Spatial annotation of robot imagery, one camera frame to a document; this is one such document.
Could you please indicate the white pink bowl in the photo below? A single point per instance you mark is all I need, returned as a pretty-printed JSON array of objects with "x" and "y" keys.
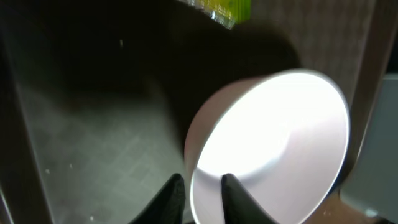
[{"x": 284, "y": 137}]

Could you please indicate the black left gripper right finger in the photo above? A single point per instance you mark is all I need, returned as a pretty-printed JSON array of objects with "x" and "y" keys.
[{"x": 238, "y": 205}]

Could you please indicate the brown serving tray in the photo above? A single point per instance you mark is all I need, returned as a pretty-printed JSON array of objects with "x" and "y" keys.
[{"x": 97, "y": 96}]

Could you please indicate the green snack wrapper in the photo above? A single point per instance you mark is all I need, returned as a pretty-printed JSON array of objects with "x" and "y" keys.
[{"x": 225, "y": 12}]

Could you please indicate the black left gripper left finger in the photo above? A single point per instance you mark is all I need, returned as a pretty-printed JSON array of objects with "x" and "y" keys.
[{"x": 167, "y": 206}]

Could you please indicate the grey dishwasher rack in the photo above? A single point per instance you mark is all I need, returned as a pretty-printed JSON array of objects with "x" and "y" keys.
[{"x": 372, "y": 185}]

